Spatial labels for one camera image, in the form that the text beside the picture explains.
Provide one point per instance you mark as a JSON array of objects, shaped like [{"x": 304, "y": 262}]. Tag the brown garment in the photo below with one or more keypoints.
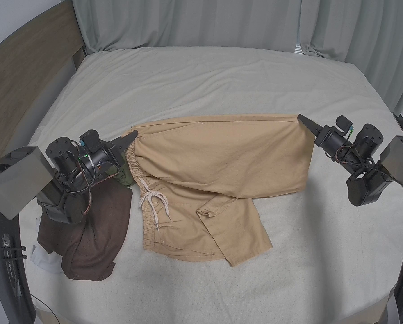
[{"x": 93, "y": 235}]

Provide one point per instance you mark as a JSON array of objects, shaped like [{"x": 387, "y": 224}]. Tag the tan shorts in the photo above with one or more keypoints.
[{"x": 221, "y": 154}]

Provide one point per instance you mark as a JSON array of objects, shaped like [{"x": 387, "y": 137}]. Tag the grey-green curtain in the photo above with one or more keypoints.
[
  {"x": 356, "y": 19},
  {"x": 188, "y": 12}
]

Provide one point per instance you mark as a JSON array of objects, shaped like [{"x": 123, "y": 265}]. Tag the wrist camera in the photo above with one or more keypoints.
[
  {"x": 90, "y": 139},
  {"x": 345, "y": 123}
]

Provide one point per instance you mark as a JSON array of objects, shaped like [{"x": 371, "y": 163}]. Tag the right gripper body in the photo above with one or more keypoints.
[{"x": 333, "y": 142}]

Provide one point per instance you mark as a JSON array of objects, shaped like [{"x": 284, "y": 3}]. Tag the bed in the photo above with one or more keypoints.
[{"x": 204, "y": 86}]

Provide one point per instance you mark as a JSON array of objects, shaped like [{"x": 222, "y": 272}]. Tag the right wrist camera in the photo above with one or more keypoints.
[{"x": 345, "y": 123}]

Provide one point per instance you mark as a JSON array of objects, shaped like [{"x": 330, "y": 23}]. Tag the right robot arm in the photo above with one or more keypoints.
[{"x": 400, "y": 160}]

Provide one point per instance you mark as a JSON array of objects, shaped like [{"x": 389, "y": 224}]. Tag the white garment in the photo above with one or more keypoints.
[{"x": 47, "y": 262}]

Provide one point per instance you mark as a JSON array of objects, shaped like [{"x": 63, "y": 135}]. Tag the green garment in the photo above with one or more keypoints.
[{"x": 123, "y": 179}]

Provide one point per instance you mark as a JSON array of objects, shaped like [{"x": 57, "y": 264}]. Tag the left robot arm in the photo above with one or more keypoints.
[{"x": 19, "y": 177}]

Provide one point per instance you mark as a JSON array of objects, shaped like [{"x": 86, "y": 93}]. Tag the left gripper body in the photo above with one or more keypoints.
[{"x": 103, "y": 160}]

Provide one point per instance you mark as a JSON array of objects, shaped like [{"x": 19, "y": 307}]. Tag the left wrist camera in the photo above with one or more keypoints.
[{"x": 90, "y": 139}]

